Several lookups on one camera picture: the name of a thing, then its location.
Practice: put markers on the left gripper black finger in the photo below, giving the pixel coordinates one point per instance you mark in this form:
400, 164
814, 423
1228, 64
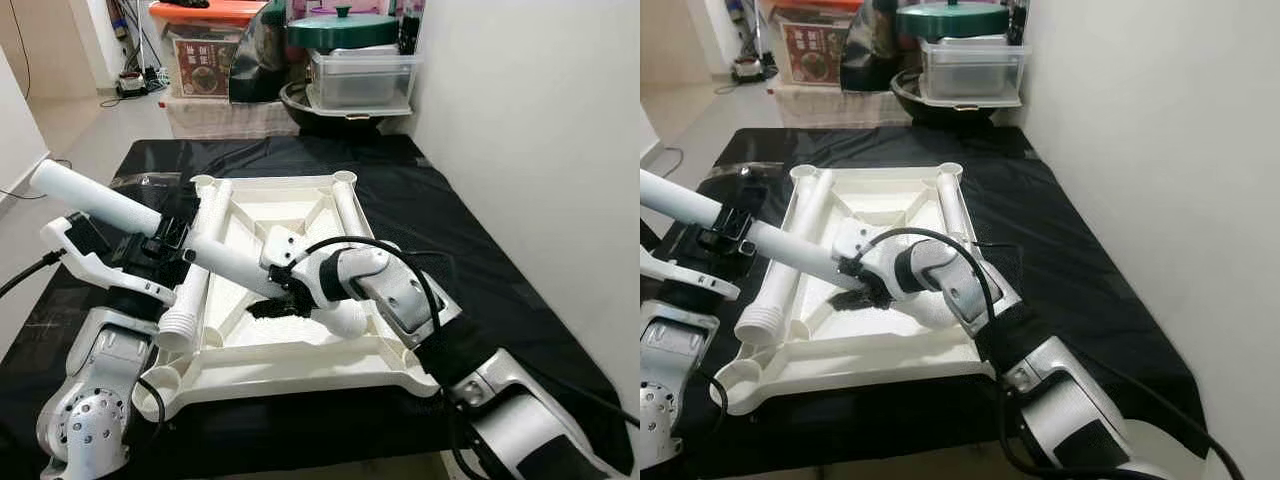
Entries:
740, 198
172, 242
182, 205
727, 232

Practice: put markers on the clear plastic storage container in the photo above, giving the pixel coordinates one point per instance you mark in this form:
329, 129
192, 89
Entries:
975, 72
365, 80

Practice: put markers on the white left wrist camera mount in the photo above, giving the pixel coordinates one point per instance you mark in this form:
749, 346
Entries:
675, 270
60, 240

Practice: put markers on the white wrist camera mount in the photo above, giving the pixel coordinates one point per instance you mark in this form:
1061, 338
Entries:
280, 245
852, 238
675, 270
60, 240

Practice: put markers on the orange lid storage box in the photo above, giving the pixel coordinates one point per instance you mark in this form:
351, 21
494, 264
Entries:
200, 65
810, 55

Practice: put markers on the beige cloth covered bench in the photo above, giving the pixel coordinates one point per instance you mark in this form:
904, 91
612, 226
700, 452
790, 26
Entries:
220, 118
830, 108

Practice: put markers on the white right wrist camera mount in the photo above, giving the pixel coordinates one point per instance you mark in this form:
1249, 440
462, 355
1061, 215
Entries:
280, 245
852, 238

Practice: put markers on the black tablecloth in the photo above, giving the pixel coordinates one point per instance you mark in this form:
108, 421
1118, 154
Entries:
1080, 240
480, 230

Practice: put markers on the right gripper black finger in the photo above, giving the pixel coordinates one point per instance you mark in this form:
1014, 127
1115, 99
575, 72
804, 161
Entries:
862, 296
282, 305

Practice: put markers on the black wok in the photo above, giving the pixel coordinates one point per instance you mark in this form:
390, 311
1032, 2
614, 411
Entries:
320, 122
925, 112

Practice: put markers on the white plastic table top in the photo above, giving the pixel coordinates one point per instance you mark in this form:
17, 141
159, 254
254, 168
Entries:
280, 370
850, 360

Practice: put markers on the dark shiny foil bag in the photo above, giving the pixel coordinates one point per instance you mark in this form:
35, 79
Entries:
870, 50
260, 60

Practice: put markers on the green pot lid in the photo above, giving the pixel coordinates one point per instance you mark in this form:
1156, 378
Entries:
950, 22
345, 30

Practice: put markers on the clear plastic bag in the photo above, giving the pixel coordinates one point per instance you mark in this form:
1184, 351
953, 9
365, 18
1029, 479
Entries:
742, 180

